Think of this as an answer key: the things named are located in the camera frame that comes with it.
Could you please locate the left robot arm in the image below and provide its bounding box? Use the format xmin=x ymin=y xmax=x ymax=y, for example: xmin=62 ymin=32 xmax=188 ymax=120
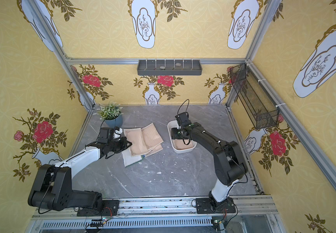
xmin=28 ymin=127 xmax=132 ymax=214

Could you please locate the grey wall shelf tray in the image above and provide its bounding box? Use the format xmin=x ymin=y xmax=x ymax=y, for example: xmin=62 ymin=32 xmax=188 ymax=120
xmin=137 ymin=59 xmax=203 ymax=76

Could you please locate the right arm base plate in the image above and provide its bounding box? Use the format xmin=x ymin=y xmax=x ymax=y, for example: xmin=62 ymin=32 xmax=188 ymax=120
xmin=195 ymin=198 xmax=236 ymax=214

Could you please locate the white oval storage box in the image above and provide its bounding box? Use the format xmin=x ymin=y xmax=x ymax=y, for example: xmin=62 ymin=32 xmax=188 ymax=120
xmin=167 ymin=120 xmax=197 ymax=154

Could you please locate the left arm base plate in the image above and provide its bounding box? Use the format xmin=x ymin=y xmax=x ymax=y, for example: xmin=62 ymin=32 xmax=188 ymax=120
xmin=77 ymin=200 xmax=120 ymax=217

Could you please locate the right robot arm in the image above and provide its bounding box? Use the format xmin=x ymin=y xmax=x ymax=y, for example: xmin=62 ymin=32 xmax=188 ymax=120
xmin=171 ymin=112 xmax=248 ymax=207

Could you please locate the black wire mesh basket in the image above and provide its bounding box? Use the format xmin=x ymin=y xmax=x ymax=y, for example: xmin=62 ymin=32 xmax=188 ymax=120
xmin=229 ymin=64 xmax=280 ymax=130

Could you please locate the potted green plant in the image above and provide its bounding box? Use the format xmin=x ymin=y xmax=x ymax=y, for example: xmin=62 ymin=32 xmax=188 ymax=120
xmin=97 ymin=103 xmax=123 ymax=128

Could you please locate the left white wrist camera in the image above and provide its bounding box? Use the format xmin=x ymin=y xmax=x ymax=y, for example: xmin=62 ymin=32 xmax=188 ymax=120
xmin=113 ymin=127 xmax=123 ymax=139

